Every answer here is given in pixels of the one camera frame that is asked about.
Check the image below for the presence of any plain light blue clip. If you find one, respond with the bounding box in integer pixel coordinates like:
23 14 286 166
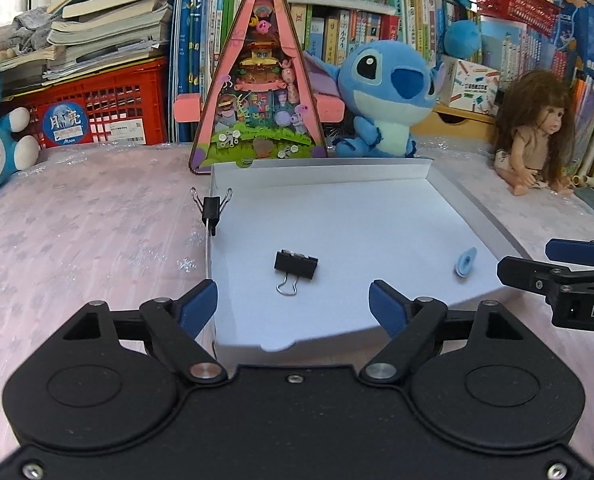
454 247 477 278

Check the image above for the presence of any large black binder clip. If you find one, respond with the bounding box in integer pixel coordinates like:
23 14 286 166
274 249 319 297

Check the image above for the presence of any small binder clip on box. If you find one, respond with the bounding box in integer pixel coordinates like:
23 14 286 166
191 188 233 236

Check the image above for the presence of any grey shallow cardboard box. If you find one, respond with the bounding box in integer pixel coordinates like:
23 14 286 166
209 158 524 366

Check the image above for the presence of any long haired baby doll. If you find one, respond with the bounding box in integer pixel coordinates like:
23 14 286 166
493 70 574 196

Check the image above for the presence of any wooden drawer box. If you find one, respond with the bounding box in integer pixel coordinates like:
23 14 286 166
411 104 495 142

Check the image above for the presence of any white pencil print box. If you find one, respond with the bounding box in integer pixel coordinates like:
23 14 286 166
439 56 500 116

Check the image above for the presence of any red plastic crate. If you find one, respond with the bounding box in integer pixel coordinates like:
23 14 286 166
1 56 168 148

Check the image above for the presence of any pink triangular diorama toy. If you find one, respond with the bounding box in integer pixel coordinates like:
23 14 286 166
173 0 345 174

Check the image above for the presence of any Stitch plush toy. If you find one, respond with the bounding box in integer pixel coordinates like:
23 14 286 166
303 40 446 158

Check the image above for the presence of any blue plush ball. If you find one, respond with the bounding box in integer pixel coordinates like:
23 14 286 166
443 20 481 60

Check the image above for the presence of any stack of books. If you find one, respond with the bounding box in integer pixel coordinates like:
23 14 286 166
0 0 173 93

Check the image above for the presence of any row of shelf books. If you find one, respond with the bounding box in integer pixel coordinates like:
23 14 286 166
169 0 594 143

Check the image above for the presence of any red wire basket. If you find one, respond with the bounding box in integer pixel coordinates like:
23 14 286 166
476 0 559 36

